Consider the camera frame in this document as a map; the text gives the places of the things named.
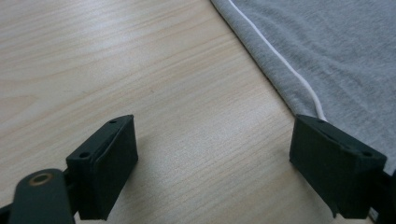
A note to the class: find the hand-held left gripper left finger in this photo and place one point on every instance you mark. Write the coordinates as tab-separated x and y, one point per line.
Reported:
102	174

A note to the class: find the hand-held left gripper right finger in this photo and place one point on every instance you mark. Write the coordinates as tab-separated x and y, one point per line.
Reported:
336	168

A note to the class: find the grey shorts with white piping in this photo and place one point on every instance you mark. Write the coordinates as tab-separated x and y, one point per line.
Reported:
336	56

